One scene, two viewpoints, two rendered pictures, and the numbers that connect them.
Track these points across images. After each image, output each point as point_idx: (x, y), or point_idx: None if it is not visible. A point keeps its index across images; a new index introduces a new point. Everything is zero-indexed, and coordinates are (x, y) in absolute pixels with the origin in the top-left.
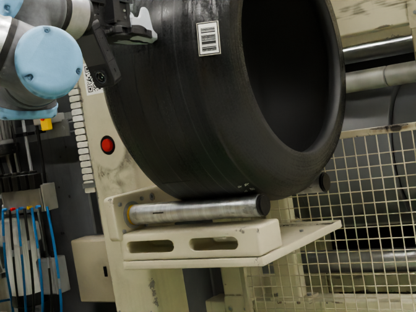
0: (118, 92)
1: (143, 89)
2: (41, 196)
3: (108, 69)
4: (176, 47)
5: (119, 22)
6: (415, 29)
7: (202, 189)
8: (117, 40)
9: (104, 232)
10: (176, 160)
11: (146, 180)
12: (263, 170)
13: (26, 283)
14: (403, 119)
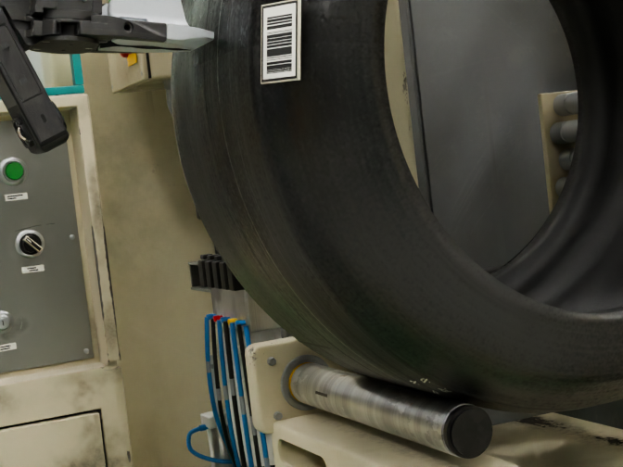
0: (181, 148)
1: (204, 148)
2: (246, 305)
3: (24, 117)
4: (231, 62)
5: (54, 12)
6: None
7: (364, 369)
8: (83, 48)
9: None
10: (285, 305)
11: None
12: (453, 355)
13: (252, 448)
14: None
